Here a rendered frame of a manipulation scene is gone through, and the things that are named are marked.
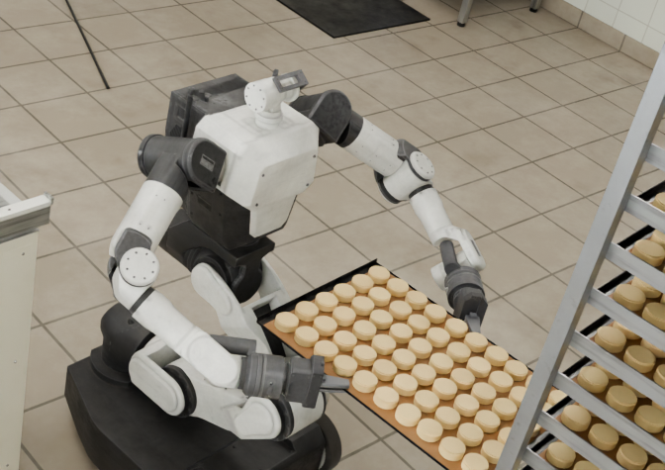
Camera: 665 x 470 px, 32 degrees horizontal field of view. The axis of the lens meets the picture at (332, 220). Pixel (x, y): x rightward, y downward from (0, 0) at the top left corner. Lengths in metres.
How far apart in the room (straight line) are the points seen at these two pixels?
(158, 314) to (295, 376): 0.30
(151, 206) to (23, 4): 3.30
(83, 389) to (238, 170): 0.95
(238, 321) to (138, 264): 0.49
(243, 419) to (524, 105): 3.15
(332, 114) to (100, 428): 1.03
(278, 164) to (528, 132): 2.97
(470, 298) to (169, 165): 0.74
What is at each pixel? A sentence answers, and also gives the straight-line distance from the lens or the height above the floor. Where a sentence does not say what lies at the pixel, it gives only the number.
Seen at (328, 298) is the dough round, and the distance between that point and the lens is 2.57.
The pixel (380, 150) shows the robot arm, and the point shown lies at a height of 1.00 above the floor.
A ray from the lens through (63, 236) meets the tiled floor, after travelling 4.03.
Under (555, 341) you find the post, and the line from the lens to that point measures 1.95.
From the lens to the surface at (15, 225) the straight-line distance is 2.56.
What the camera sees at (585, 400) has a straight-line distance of 2.00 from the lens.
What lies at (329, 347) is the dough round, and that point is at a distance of 2.43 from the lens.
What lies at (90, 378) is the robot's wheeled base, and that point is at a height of 0.17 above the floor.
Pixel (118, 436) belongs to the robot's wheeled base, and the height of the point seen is 0.17.
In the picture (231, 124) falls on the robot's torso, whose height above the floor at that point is 1.11.
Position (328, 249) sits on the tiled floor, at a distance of 4.19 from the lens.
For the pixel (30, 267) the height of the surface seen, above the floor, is 0.74.
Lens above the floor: 2.34
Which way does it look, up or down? 33 degrees down
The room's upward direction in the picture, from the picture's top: 14 degrees clockwise
